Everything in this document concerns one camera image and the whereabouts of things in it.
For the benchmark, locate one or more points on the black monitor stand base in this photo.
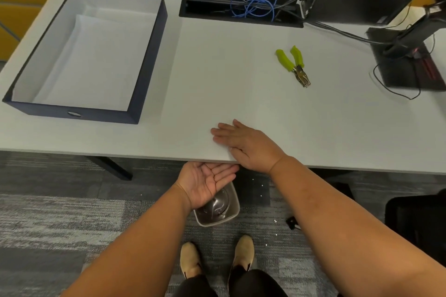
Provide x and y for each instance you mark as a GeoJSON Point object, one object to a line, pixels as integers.
{"type": "Point", "coordinates": [400, 70]}

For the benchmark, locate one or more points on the navy box with white inside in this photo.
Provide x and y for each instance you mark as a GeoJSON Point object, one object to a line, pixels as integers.
{"type": "Point", "coordinates": [146, 63]}

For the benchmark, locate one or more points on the person's left fingers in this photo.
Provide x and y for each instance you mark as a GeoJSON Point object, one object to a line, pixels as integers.
{"type": "Point", "coordinates": [224, 170]}

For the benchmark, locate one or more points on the person's right thumb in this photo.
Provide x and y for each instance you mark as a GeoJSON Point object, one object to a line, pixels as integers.
{"type": "Point", "coordinates": [234, 154]}

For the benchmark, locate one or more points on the person's right middle finger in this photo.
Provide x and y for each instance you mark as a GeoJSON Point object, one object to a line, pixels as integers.
{"type": "Point", "coordinates": [219, 131]}

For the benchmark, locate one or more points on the person's right black trouser leg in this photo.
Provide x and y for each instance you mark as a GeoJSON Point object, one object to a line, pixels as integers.
{"type": "Point", "coordinates": [256, 284]}

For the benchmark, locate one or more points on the small black floor object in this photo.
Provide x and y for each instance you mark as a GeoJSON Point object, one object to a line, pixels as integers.
{"type": "Point", "coordinates": [292, 222]}

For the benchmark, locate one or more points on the person's beige shoe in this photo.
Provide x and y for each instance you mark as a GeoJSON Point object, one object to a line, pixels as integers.
{"type": "Point", "coordinates": [190, 258]}
{"type": "Point", "coordinates": [244, 253]}

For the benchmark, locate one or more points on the person's left hand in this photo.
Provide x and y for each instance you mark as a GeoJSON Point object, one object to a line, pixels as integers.
{"type": "Point", "coordinates": [197, 183]}

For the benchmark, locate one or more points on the black office chair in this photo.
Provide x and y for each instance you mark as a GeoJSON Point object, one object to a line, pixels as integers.
{"type": "Point", "coordinates": [418, 223]}

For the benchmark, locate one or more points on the person's left forearm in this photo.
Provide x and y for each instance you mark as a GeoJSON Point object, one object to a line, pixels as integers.
{"type": "Point", "coordinates": [139, 248]}

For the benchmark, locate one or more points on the person's right little finger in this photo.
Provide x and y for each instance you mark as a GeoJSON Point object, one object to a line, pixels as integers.
{"type": "Point", "coordinates": [238, 123]}

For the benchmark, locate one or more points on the person's right hand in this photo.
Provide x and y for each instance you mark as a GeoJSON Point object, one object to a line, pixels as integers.
{"type": "Point", "coordinates": [254, 149]}

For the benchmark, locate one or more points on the person's left black trouser leg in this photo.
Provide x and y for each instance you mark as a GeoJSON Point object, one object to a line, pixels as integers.
{"type": "Point", "coordinates": [195, 288]}

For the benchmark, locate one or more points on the person's right forearm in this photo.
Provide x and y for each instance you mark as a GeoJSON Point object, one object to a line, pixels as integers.
{"type": "Point", "coordinates": [341, 234]}

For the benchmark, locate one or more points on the person's left beige shoe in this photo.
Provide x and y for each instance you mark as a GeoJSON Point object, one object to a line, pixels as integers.
{"type": "Point", "coordinates": [190, 258]}

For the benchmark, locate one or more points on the person's black trouser leg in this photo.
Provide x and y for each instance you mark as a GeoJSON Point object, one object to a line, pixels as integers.
{"type": "Point", "coordinates": [195, 288]}
{"type": "Point", "coordinates": [256, 284]}

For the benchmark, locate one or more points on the person's right beige shoe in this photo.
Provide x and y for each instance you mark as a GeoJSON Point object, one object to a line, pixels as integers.
{"type": "Point", "coordinates": [244, 253]}

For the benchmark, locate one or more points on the black table leg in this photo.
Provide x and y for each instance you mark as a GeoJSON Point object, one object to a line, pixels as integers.
{"type": "Point", "coordinates": [111, 167]}

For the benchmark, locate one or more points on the small bin with clear liner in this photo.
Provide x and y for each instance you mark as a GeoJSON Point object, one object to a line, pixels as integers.
{"type": "Point", "coordinates": [221, 209]}

